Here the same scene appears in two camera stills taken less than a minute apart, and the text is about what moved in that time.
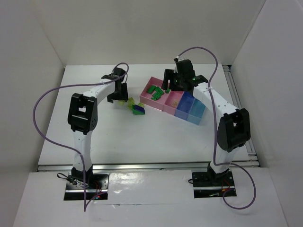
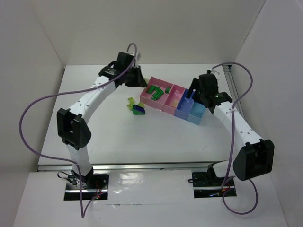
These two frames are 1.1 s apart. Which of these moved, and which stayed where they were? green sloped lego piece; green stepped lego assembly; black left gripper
Moved: black left gripper
Stayed: green stepped lego assembly; green sloped lego piece
